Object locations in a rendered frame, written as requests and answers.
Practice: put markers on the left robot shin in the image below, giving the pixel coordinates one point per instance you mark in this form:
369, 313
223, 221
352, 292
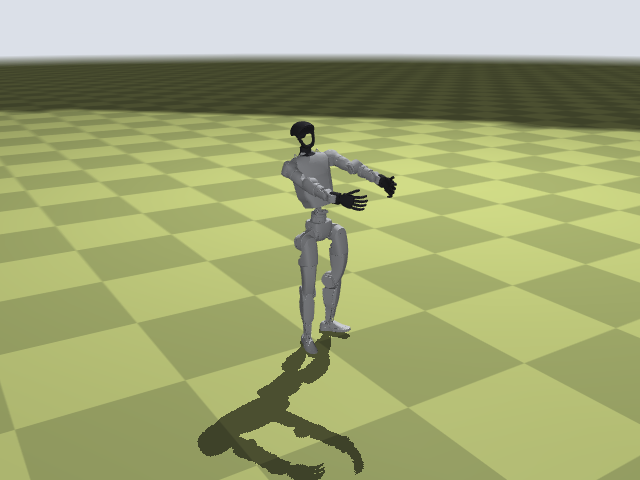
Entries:
331, 298

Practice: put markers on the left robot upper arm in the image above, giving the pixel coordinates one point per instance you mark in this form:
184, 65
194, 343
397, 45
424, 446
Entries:
335, 159

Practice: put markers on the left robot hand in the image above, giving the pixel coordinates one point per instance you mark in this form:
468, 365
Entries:
388, 184

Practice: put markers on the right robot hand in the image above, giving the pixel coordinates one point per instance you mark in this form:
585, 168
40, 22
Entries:
347, 200

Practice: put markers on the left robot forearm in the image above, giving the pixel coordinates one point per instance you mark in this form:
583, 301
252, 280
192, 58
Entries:
368, 174

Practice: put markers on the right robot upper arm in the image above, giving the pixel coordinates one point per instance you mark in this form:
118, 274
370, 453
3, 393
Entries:
290, 171

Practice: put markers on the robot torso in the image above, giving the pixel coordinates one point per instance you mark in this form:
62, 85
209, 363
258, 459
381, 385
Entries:
315, 166

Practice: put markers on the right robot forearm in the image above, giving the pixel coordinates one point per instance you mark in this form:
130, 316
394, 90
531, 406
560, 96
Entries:
317, 189

